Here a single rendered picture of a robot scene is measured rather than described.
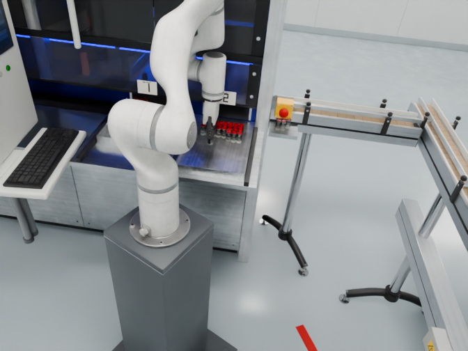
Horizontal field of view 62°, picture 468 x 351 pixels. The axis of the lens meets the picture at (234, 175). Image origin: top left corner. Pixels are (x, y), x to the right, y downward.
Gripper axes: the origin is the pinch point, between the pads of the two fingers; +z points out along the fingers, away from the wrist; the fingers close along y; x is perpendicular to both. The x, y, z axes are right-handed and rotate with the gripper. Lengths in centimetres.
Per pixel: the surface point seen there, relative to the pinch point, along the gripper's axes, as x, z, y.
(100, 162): -37.4, 6.1, 22.5
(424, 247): 97, 39, 7
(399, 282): 98, 71, 1
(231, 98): 5.6, -8.0, -15.6
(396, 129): 80, 2, -27
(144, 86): -32.0, -8.2, -15.5
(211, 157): 2.1, 5.9, 9.2
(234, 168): 11.9, 5.9, 14.4
